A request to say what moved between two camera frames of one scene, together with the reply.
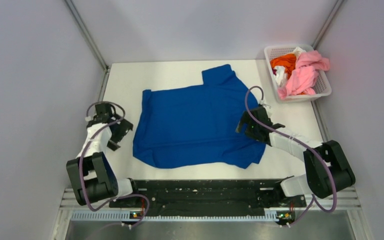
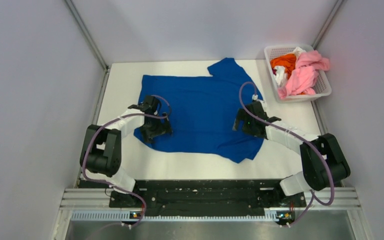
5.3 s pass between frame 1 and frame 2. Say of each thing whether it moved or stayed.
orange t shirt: stayed
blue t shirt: moved
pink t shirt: stayed
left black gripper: moved
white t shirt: stayed
